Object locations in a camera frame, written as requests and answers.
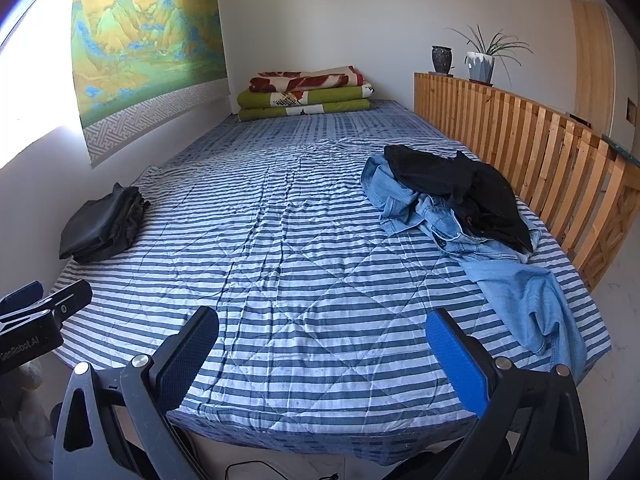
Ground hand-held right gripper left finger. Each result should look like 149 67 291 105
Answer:
52 306 220 480

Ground light blue denim jeans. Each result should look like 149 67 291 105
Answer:
361 154 588 367

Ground black folded garment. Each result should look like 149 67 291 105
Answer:
59 182 151 264

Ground black pants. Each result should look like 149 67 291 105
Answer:
384 144 535 255

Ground black floor cable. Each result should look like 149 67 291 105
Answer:
234 459 346 480

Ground landscape wall hanging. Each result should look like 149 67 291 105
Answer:
71 0 231 168

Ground green folded quilt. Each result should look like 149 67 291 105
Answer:
236 84 375 122

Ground white potted plant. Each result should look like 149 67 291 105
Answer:
446 24 533 87

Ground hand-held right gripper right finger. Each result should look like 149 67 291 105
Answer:
425 308 586 480

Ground wooden slatted bed rail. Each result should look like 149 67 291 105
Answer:
414 72 640 293

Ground striped bed quilt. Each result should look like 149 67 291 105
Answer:
50 99 613 466

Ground red floral folded blanket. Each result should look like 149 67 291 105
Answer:
250 66 365 95

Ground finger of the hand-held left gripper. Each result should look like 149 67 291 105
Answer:
0 281 45 317
0 280 93 333

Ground dark mesh folded garment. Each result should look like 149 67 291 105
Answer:
117 187 152 253

